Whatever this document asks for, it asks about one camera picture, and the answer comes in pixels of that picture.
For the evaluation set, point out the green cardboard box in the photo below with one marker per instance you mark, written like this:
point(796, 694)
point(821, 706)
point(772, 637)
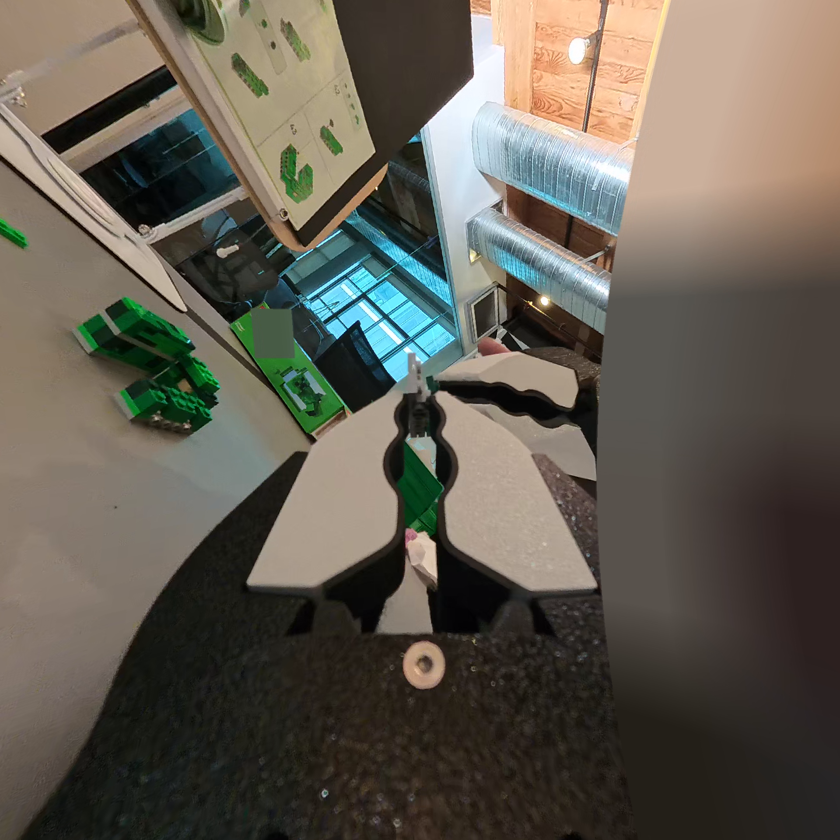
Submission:
point(310, 401)

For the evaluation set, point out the round clamp knob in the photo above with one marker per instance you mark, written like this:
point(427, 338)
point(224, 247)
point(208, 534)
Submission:
point(203, 18)

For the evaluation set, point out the silver ventilation duct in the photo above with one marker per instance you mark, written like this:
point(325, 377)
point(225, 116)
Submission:
point(544, 262)
point(558, 164)

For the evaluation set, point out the instruction sheet board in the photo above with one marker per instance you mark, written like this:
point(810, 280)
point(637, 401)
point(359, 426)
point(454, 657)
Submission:
point(289, 85)

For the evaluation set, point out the black office chair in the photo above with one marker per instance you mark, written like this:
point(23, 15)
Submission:
point(358, 374)

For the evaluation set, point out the black panel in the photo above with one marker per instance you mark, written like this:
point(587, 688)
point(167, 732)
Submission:
point(410, 65)

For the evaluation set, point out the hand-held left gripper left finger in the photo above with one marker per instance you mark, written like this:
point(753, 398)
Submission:
point(328, 505)

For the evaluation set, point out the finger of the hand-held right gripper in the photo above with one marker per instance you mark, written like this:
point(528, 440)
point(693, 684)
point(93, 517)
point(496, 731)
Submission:
point(558, 446)
point(518, 375)

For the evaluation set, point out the flat green brick plate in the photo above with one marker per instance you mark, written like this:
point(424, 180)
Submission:
point(12, 233)

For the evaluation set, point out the grey brick plate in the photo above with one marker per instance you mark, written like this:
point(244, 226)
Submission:
point(414, 380)

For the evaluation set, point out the green brick model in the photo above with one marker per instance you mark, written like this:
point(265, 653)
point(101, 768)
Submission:
point(144, 328)

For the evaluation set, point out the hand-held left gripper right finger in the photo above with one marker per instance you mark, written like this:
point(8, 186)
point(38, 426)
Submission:
point(512, 518)

